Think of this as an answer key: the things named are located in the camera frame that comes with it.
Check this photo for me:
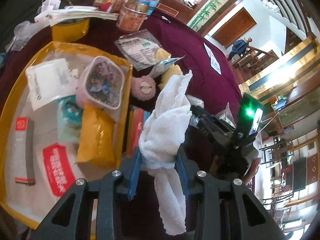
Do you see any white towel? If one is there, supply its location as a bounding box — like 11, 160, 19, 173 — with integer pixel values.
138, 72, 193, 236

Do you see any small blue white sachet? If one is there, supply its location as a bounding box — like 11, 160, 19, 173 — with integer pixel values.
148, 56, 184, 79

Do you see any person's right hand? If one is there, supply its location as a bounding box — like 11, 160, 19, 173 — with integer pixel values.
242, 158, 261, 185

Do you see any red white packet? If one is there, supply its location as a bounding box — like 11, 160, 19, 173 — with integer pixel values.
42, 143, 75, 197

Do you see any orange plastic packet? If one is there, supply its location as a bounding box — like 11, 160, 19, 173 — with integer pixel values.
76, 104, 116, 168

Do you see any white paper card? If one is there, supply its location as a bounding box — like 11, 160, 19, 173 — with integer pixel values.
203, 43, 214, 58
210, 55, 222, 75

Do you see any bag of coloured felt sheets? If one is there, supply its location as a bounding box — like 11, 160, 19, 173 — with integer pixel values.
125, 106, 151, 157

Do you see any person in blue jacket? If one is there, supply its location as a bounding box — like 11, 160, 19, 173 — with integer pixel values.
227, 37, 252, 61

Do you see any grey red boxed item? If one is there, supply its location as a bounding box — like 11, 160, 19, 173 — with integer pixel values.
13, 116, 36, 186

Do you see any yellow storage tray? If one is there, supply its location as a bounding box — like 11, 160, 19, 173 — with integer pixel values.
1, 41, 132, 229

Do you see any maroon velvet tablecloth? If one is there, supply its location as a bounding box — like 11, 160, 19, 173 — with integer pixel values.
1, 10, 242, 239

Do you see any teal packet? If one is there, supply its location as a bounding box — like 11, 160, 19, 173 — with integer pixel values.
57, 95, 83, 144

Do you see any pink fluffy round pouch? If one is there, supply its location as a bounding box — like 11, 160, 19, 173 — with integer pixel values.
131, 76, 156, 101

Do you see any wooden door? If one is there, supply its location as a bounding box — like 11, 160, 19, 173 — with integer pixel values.
212, 8, 257, 48

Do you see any small bagged N95 mask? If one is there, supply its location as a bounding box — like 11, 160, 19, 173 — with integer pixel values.
115, 29, 162, 71

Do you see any red-lidded clear jar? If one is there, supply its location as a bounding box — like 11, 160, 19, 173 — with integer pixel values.
116, 0, 151, 33

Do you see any yellow bowl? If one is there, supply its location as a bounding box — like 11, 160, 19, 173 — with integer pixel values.
51, 18, 90, 42

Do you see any stack of papers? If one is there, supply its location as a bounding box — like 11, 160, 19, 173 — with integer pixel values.
46, 9, 119, 27

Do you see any white plastic bag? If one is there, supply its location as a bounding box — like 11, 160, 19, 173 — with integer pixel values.
34, 0, 61, 23

